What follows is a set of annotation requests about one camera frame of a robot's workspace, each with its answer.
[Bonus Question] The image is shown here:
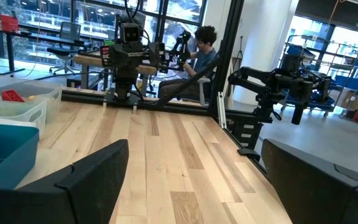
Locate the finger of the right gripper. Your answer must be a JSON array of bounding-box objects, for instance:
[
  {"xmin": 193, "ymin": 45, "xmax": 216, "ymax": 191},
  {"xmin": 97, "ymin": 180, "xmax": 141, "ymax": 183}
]
[
  {"xmin": 150, "ymin": 42, "xmax": 167, "ymax": 67},
  {"xmin": 100, "ymin": 45, "xmax": 111, "ymax": 67}
]

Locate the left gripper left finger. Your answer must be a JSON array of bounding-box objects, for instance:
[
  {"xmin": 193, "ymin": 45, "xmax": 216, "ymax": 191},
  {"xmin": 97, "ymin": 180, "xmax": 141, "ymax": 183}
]
[{"xmin": 0, "ymin": 139, "xmax": 131, "ymax": 224}]

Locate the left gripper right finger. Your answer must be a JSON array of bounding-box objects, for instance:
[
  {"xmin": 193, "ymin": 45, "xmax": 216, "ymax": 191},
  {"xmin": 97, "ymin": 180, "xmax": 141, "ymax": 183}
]
[{"xmin": 260, "ymin": 138, "xmax": 358, "ymax": 224}]

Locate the small red toy brick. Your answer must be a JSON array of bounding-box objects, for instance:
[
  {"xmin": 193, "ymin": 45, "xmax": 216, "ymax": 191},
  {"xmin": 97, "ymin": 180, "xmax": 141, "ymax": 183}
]
[{"xmin": 1, "ymin": 89, "xmax": 26, "ymax": 103}]

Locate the black hand-held robot arm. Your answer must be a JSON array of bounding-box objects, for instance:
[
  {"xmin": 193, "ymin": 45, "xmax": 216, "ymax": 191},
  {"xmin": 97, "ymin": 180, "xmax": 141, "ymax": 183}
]
[{"xmin": 165, "ymin": 30, "xmax": 193, "ymax": 73}]

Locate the grey office chair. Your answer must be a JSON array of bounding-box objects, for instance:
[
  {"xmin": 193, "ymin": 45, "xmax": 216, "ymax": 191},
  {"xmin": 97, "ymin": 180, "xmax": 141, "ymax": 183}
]
[{"xmin": 46, "ymin": 21, "xmax": 84, "ymax": 75}]

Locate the person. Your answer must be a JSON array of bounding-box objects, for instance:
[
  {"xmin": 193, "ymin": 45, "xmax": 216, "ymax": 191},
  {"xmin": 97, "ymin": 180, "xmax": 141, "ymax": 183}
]
[{"xmin": 158, "ymin": 25, "xmax": 221, "ymax": 101}]

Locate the white chair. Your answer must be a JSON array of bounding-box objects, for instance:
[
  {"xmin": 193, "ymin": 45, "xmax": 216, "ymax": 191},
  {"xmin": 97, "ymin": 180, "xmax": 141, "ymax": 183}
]
[{"xmin": 178, "ymin": 76, "xmax": 213, "ymax": 106}]

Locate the dark office desk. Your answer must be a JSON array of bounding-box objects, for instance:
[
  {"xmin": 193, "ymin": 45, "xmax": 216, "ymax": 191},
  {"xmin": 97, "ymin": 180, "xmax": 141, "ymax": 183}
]
[{"xmin": 0, "ymin": 27, "xmax": 88, "ymax": 76}]

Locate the clear plastic bin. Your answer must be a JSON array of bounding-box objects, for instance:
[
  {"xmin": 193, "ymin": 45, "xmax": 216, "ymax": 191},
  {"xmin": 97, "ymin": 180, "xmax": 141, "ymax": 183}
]
[
  {"xmin": 0, "ymin": 76, "xmax": 63, "ymax": 124},
  {"xmin": 0, "ymin": 98, "xmax": 48, "ymax": 138}
]

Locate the blue plastic bin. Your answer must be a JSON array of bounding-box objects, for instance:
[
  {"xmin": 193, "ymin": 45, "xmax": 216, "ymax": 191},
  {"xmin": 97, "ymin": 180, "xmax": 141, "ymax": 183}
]
[{"xmin": 0, "ymin": 122, "xmax": 40, "ymax": 191}]

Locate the black robot stand base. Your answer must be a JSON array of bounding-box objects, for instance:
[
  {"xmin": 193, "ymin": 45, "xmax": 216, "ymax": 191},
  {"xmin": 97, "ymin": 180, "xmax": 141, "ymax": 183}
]
[{"xmin": 225, "ymin": 110, "xmax": 275, "ymax": 151}]

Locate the red box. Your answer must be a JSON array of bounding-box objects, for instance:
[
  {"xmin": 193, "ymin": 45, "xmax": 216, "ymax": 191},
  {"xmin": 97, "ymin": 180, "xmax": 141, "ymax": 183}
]
[{"xmin": 0, "ymin": 13, "xmax": 20, "ymax": 32}]

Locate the metal shelving rack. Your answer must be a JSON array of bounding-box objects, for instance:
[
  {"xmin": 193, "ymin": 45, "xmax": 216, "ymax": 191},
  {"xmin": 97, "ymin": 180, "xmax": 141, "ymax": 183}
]
[{"xmin": 283, "ymin": 34, "xmax": 358, "ymax": 121}]

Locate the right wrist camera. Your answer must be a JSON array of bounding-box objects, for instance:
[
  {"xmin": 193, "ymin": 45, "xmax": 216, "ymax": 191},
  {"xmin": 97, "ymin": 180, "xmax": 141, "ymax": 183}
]
[{"xmin": 119, "ymin": 22, "xmax": 145, "ymax": 44}]

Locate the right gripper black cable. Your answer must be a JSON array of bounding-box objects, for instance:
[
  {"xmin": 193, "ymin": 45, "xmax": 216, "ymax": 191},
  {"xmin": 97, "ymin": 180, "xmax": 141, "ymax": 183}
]
[{"xmin": 123, "ymin": 0, "xmax": 141, "ymax": 24}]

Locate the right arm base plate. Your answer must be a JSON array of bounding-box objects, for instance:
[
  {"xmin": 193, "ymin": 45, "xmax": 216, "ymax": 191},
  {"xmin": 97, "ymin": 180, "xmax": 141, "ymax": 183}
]
[{"xmin": 103, "ymin": 92, "xmax": 143, "ymax": 106}]

